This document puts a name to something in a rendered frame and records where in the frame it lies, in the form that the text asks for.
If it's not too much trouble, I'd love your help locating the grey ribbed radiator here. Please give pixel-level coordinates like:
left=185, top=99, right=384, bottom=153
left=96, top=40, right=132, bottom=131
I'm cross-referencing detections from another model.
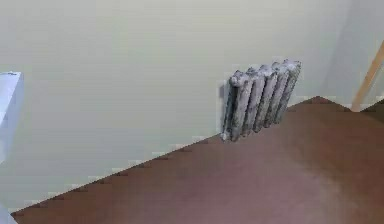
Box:
left=221, top=59, right=303, bottom=143

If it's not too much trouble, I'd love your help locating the tan wooden door frame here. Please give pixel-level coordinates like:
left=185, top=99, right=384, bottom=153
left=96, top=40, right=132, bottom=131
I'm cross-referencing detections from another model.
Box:
left=351, top=40, right=384, bottom=113

